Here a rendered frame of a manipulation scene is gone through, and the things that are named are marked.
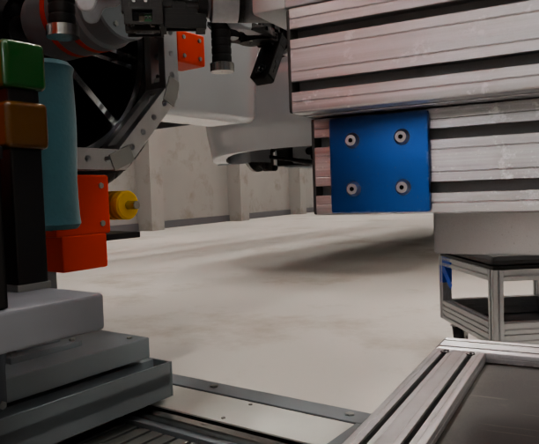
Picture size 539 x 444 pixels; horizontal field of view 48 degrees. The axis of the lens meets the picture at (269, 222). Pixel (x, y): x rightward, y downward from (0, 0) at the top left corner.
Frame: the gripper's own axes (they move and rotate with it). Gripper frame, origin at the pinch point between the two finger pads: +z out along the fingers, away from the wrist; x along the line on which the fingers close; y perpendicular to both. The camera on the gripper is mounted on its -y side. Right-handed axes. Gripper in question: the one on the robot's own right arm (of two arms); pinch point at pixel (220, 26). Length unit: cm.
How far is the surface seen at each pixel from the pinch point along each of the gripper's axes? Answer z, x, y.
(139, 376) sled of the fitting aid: 3, -22, -67
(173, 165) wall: -656, -654, 20
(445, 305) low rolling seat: -105, 3, -69
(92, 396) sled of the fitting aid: 15, -22, -68
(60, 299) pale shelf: 59, 32, -38
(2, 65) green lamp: 59, 25, -19
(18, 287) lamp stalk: 58, 25, -38
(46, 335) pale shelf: 61, 32, -40
